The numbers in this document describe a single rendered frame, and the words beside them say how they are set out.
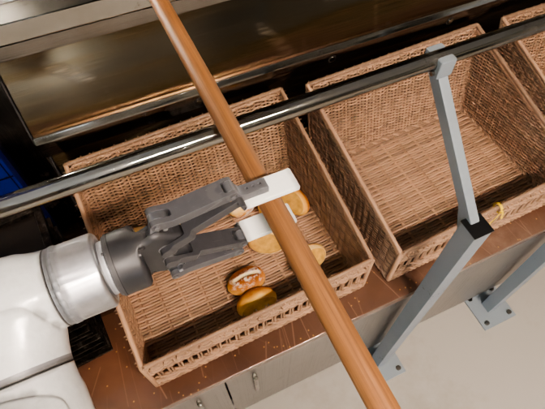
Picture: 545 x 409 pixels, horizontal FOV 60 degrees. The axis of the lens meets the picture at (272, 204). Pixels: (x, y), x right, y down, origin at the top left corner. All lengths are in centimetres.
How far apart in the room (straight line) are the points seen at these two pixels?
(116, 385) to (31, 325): 66
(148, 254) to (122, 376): 66
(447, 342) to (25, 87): 153
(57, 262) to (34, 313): 5
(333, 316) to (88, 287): 26
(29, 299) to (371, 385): 35
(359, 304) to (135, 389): 56
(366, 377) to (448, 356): 136
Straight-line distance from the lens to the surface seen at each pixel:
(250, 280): 114
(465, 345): 188
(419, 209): 136
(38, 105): 107
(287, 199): 126
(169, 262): 56
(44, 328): 54
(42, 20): 96
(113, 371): 119
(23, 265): 55
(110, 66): 105
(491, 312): 196
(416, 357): 181
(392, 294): 123
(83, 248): 54
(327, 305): 52
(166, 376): 112
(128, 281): 54
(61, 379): 55
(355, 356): 50
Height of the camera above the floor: 169
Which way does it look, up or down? 57 degrees down
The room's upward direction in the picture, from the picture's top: straight up
